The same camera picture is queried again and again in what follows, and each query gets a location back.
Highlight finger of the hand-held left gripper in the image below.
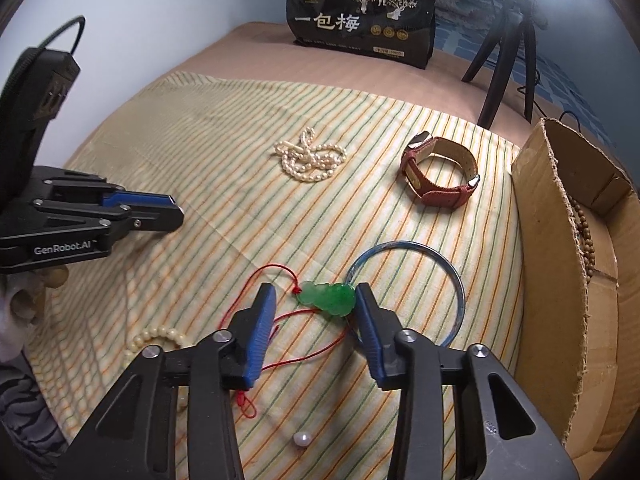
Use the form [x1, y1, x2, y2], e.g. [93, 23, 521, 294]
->
[47, 177, 177, 209]
[32, 199, 186, 235]

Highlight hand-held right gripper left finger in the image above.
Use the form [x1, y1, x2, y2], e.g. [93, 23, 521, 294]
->
[52, 282, 278, 480]

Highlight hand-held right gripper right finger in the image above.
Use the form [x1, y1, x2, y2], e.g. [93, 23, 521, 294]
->
[352, 282, 581, 480]

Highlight green jade pendant red cord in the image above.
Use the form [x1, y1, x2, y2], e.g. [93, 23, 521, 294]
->
[222, 264, 358, 420]

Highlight blue bangle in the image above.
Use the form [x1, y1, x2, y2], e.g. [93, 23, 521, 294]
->
[345, 241, 467, 348]

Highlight cream bead bracelet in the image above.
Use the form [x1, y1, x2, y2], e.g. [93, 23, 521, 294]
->
[122, 326, 197, 411]

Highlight white pearl necklace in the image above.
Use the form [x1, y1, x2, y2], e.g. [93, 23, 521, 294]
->
[274, 127, 348, 181]

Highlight red leather watch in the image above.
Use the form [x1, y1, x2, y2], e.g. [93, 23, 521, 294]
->
[398, 131, 482, 209]

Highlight cardboard box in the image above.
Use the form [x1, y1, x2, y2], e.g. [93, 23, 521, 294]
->
[510, 117, 636, 471]

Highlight person's left hand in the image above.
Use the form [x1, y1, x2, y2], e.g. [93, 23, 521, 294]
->
[0, 266, 69, 361]

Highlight striped cloth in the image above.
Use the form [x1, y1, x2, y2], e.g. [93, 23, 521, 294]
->
[25, 72, 526, 480]

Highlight brown bed sheet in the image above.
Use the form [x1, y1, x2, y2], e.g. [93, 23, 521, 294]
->
[180, 22, 546, 153]

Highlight dark patterned clothing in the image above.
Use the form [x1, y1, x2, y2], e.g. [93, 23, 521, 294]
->
[0, 352, 69, 463]

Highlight black snack bag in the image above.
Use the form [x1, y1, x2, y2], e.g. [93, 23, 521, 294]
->
[287, 0, 438, 70]

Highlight blue checked bed sheet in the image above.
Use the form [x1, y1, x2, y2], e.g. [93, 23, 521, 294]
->
[430, 10, 623, 153]

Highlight black tripod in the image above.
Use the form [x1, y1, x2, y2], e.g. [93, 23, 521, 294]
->
[461, 0, 547, 129]

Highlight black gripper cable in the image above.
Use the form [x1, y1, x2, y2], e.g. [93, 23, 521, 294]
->
[47, 16, 87, 63]

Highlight brown wooden bead necklace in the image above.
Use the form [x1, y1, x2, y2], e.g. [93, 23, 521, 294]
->
[570, 197, 594, 282]

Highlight black power cable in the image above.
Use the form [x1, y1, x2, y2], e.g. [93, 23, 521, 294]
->
[520, 62, 583, 127]

